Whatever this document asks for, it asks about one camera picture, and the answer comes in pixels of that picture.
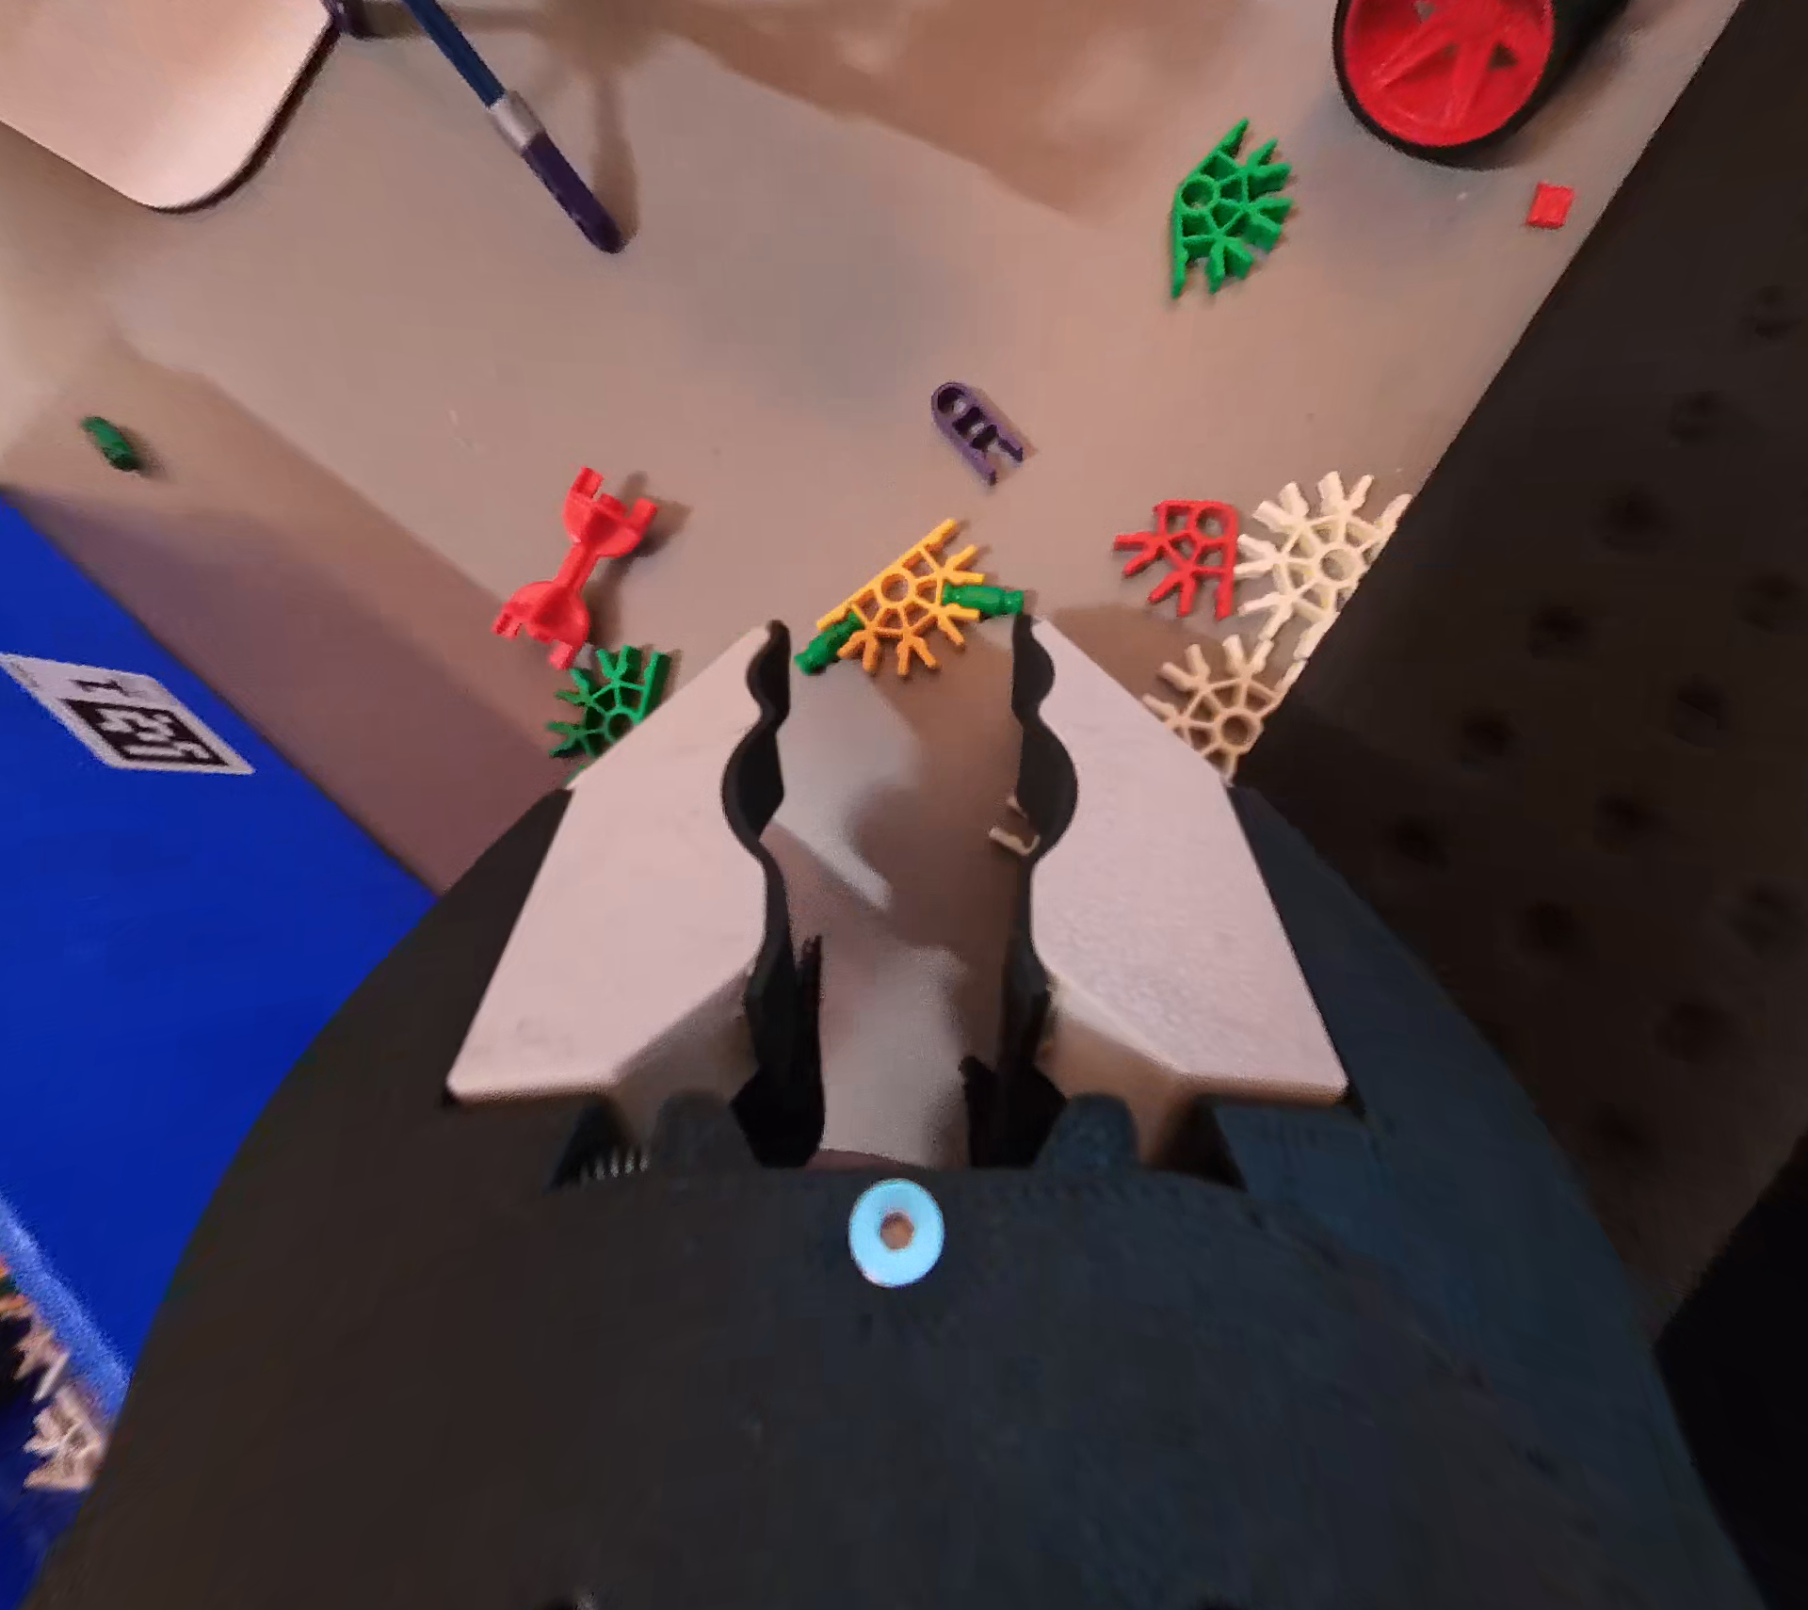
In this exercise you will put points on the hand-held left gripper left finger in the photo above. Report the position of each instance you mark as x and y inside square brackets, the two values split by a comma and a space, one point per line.
[622, 933]

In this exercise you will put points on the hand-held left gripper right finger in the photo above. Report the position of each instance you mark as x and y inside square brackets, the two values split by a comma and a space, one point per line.
[1187, 933]

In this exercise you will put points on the green fan-shaped connector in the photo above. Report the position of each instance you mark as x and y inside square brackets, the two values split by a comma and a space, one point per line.
[1215, 212]
[614, 707]

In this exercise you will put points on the beige snowflake connector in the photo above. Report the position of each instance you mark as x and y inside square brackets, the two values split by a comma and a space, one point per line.
[1228, 707]

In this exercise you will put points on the red bow-shaped connector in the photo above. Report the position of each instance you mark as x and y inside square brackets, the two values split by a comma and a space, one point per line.
[573, 573]

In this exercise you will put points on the short green rod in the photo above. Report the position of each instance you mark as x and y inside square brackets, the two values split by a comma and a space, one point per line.
[989, 604]

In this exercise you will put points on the red fan-shaped connector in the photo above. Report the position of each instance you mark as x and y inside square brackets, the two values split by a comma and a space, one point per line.
[1194, 545]

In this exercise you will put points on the dark perforated chair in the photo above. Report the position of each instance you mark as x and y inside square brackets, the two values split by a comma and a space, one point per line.
[1554, 792]

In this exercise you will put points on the white snowflake connector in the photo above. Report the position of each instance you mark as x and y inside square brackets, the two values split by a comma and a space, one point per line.
[1320, 558]

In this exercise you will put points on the yellow fan-shaped connector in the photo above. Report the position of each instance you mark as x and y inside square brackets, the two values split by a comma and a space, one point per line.
[904, 594]

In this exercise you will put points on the blue plastic bin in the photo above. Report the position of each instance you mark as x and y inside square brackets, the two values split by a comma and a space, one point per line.
[170, 1003]

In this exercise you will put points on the purple clip connector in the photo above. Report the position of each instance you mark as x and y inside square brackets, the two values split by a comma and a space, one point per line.
[961, 417]

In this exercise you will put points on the small green piece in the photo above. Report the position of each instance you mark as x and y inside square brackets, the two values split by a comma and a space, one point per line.
[109, 442]

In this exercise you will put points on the small red square piece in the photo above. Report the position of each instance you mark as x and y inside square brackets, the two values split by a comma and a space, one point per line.
[1550, 206]

